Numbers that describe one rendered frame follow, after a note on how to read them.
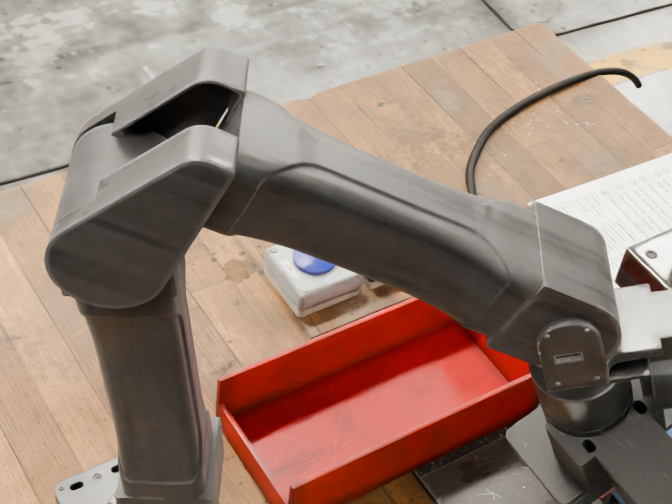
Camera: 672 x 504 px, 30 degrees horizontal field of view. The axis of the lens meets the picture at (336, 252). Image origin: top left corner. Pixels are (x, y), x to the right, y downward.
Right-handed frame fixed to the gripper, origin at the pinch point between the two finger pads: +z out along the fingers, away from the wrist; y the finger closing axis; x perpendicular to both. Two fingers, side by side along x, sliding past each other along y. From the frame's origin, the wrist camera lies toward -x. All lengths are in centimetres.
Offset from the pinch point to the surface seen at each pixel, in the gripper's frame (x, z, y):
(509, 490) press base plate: 6.9, 10.3, -5.4
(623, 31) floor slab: 138, 160, 101
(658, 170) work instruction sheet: 31, 27, 30
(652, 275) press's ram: 6.1, -8.9, 10.2
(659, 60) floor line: 125, 160, 101
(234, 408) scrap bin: 23.8, 2.1, -19.7
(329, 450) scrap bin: 17.0, 5.2, -15.4
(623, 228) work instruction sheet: 26.1, 22.6, 21.2
